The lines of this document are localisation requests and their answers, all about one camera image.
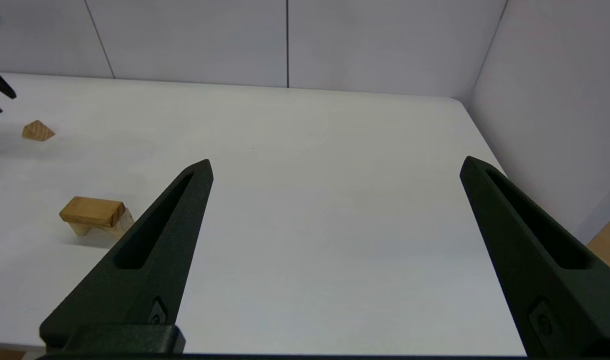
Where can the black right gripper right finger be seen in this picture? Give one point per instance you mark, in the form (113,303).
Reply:
(545,270)

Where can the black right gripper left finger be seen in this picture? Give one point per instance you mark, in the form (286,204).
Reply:
(150,260)

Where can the rectangular wooden building block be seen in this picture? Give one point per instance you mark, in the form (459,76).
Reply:
(91,211)

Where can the triangular wooden building block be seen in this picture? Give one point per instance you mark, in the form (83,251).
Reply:
(38,131)

